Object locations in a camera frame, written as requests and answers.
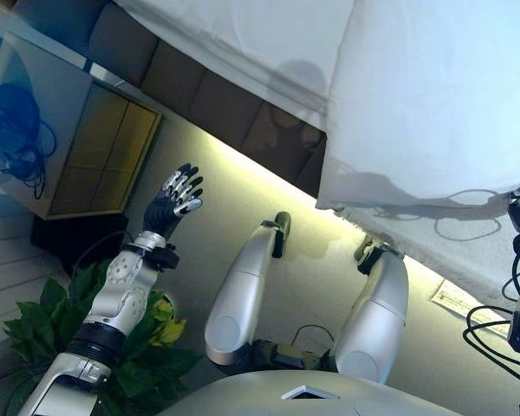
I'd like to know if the printed paper sheet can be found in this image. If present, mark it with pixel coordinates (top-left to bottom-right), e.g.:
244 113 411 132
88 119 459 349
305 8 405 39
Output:
431 279 520 340

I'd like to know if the white duvet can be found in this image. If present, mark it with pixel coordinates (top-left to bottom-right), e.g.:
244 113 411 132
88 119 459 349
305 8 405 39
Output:
315 0 520 210

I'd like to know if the wooden nightstand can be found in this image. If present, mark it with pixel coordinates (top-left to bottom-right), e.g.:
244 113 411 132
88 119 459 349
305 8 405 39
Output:
0 29 164 218

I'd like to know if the black lamp base with cables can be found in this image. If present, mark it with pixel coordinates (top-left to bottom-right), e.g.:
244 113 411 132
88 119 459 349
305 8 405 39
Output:
0 94 58 201

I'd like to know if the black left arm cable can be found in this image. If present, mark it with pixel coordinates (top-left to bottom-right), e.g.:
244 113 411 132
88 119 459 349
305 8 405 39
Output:
71 229 133 278

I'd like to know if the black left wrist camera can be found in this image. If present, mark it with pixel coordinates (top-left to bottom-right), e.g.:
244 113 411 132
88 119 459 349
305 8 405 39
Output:
145 244 181 273

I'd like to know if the silver robot left leg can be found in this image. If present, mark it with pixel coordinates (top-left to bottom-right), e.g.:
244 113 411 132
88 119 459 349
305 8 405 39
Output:
204 211 294 368

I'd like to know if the black box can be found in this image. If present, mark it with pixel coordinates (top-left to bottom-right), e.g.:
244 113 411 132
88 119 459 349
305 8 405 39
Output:
29 211 132 275

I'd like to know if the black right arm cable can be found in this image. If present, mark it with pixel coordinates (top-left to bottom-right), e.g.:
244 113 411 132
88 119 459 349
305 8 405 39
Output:
461 242 520 383

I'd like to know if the silver robot right leg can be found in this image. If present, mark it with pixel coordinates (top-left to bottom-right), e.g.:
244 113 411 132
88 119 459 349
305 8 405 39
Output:
335 233 411 387

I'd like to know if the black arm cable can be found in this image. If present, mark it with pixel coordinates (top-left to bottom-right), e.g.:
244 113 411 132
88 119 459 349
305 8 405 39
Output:
461 242 520 383
71 229 133 278

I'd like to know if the green potted plant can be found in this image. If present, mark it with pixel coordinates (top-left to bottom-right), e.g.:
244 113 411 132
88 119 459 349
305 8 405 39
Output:
2 259 205 416

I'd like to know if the grey robot torso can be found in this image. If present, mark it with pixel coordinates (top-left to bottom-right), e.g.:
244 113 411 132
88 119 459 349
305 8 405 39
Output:
155 367 461 416

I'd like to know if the brown upholstered bed frame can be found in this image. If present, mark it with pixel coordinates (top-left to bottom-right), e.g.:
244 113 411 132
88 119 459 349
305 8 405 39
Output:
15 0 329 201

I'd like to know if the silver robot leg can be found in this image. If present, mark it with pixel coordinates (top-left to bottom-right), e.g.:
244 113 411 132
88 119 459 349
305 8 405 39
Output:
335 233 411 387
204 211 294 368

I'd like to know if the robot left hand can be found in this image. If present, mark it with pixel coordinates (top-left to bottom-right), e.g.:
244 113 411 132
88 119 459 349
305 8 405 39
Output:
142 163 205 242

